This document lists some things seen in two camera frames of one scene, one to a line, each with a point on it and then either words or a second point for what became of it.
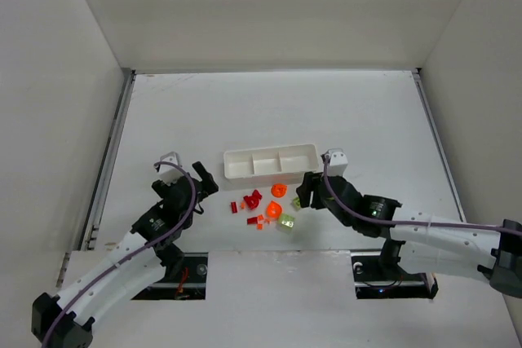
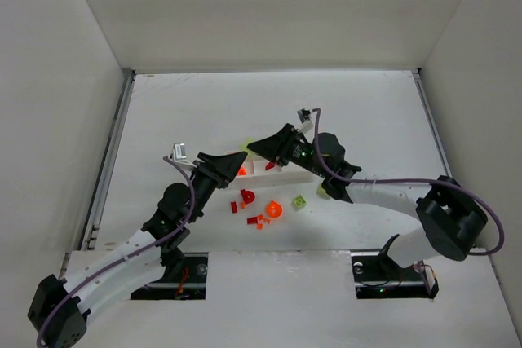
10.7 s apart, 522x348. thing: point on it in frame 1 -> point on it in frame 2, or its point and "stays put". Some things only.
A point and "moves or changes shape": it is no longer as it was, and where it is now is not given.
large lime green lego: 286,221 moves or changes shape
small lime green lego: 297,204 -> 243,147
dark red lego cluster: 253,200 moves or changes shape
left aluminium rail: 126,87 stays put
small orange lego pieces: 259,226 stays put
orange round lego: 273,209 stays put
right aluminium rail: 440,145 stays put
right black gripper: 314,192 -> 288,145
